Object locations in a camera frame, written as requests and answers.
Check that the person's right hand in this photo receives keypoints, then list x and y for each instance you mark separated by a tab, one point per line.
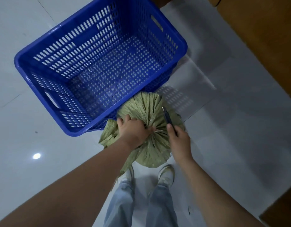
179	144

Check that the person's left hand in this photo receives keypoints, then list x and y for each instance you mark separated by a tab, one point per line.
132	133

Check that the person's left thumb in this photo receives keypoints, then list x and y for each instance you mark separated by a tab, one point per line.
151	130

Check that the person's right fingers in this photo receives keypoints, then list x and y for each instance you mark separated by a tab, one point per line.
175	131

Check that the green woven sack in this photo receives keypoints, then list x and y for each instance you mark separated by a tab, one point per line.
147	130

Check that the dark utility knife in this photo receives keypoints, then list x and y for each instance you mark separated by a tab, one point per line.
168	119

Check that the person's left forearm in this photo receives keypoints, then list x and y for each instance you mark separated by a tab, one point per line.
65	191

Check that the person's right forearm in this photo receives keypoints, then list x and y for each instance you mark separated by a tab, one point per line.
214	198

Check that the person's white right shoe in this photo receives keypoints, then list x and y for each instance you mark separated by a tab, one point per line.
166	174

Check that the person's white shoe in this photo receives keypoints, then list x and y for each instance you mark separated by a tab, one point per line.
166	174
128	174

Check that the person's white left shoe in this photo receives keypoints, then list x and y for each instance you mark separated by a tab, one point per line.
128	174

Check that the person's light blue jeans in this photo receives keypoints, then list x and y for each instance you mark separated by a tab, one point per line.
140	205

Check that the blue plastic perforated crate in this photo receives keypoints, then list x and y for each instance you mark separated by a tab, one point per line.
100	63

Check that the brown wooden furniture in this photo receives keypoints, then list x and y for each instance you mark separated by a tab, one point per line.
259	33

